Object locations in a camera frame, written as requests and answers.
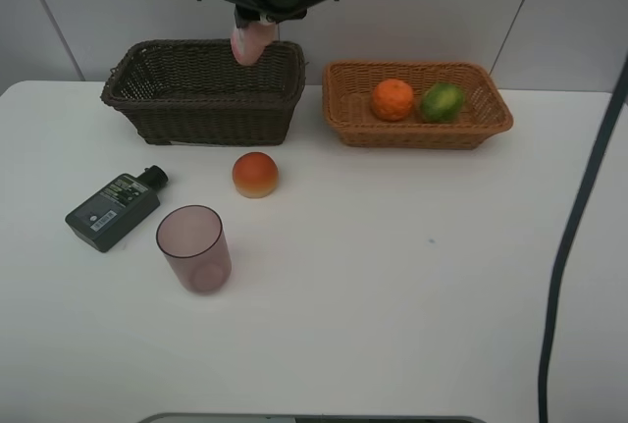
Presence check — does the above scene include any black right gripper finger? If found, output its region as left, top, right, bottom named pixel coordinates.
left=235, top=5, right=260, bottom=28
left=267, top=7, right=308, bottom=24

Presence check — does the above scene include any pink spray bottle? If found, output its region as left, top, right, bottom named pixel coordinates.
left=231, top=22, right=277, bottom=66

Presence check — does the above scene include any orange tangerine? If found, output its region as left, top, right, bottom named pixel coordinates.
left=371, top=79, right=415, bottom=122

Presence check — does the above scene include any green lime fruit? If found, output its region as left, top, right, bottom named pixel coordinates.
left=420, top=82, right=465, bottom=124

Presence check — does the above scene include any dark green rectangular bottle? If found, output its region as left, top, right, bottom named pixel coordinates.
left=65, top=165, right=169, bottom=252

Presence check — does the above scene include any orange wicker basket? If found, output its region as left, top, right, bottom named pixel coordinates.
left=323, top=60, right=513, bottom=150

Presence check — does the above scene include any dark brown wicker basket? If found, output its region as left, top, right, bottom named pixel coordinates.
left=101, top=39, right=305, bottom=146

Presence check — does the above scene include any orange round bread bun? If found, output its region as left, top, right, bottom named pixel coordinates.
left=232, top=152, right=279, bottom=198

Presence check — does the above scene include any translucent purple plastic cup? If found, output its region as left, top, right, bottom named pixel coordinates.
left=156, top=205, right=232, bottom=294

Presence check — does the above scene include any black hanging cable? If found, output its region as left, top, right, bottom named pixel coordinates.
left=538, top=47, right=628, bottom=423

